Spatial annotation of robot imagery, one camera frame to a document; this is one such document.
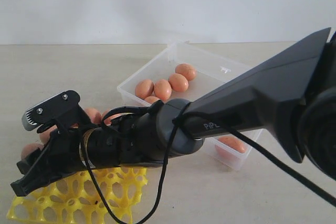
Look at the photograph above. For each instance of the brown egg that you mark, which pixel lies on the brown egg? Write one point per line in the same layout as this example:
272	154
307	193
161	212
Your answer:
187	70
178	82
151	99
94	115
29	148
45	136
162	89
104	115
144	88

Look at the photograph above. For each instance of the brown egg front right corner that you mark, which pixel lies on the brown egg front right corner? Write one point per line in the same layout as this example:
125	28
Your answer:
231	142

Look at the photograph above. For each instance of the yellow plastic egg tray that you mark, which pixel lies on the yellow plastic egg tray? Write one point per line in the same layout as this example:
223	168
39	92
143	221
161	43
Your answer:
75	199

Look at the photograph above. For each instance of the clear plastic container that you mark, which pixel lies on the clear plastic container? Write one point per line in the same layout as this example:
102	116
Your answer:
212	71

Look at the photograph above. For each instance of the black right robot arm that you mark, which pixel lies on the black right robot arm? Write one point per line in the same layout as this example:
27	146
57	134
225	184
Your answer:
291	95

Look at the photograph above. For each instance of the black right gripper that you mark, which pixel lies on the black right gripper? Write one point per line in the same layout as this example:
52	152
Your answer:
63	155

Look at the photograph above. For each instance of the brown egg top back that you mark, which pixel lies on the brown egg top back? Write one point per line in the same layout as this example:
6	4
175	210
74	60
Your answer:
187	70

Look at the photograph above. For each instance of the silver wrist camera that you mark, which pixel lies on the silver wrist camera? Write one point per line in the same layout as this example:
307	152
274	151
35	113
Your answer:
49	109

